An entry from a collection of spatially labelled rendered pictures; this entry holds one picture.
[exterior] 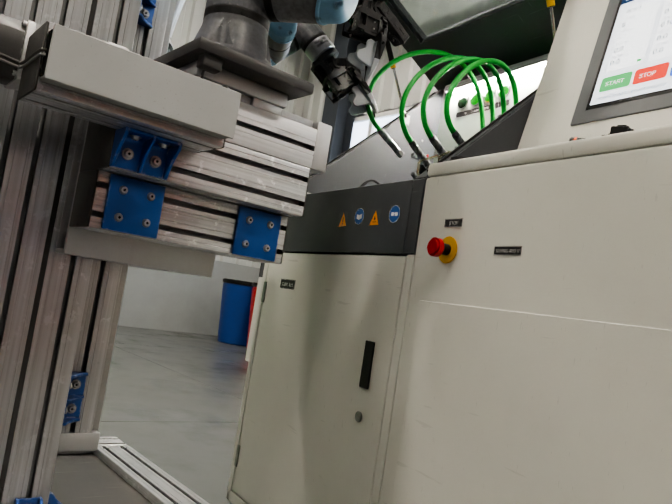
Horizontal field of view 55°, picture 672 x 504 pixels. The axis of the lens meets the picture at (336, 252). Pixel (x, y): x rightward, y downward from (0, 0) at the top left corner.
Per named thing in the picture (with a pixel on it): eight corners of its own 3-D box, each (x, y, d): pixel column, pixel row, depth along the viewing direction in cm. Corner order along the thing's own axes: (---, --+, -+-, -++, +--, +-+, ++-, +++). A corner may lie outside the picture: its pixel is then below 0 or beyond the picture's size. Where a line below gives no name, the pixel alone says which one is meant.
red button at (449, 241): (421, 259, 121) (425, 232, 121) (437, 263, 123) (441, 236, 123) (439, 260, 116) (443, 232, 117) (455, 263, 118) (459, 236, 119)
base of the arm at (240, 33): (210, 48, 102) (220, -11, 103) (170, 66, 114) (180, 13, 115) (287, 80, 112) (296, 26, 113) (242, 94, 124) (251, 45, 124)
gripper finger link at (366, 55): (348, 74, 148) (354, 36, 149) (369, 82, 151) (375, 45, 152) (356, 71, 145) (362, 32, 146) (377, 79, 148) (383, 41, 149)
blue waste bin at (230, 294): (203, 338, 792) (214, 276, 799) (244, 342, 830) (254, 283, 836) (227, 345, 746) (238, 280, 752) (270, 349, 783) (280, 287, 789)
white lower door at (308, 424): (228, 489, 181) (267, 252, 187) (236, 489, 182) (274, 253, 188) (352, 597, 126) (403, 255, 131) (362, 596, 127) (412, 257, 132)
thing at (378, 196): (272, 251, 186) (281, 197, 187) (285, 253, 188) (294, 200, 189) (402, 254, 133) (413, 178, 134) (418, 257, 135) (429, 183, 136)
